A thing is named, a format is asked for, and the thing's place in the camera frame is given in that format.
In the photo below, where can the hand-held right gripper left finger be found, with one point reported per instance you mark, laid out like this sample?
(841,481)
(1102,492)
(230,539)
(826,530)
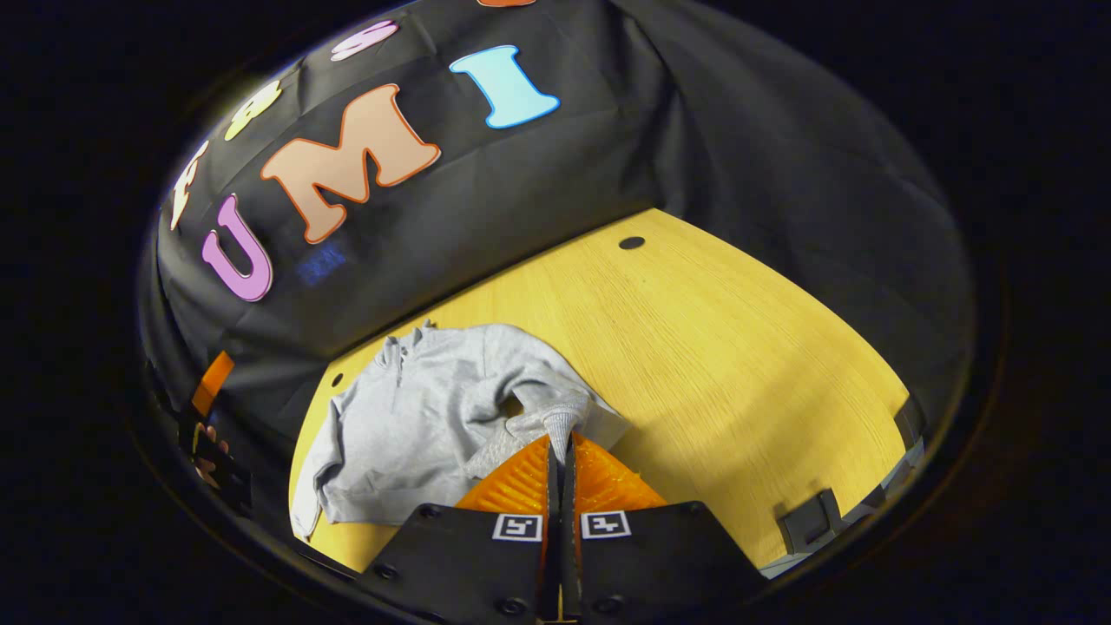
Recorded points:
(469,564)

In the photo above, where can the dark table edge bracket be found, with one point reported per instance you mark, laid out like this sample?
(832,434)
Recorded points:
(807,525)

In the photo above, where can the black backdrop cloth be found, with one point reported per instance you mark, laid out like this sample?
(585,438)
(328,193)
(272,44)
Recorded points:
(694,130)

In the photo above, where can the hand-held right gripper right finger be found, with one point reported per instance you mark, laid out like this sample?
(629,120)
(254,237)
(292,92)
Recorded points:
(660,564)

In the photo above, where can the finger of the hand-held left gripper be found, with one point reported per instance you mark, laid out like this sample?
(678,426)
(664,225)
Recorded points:
(213,382)

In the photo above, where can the grey sweatshirt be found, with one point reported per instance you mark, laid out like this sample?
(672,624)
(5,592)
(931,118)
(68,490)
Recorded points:
(417,417)

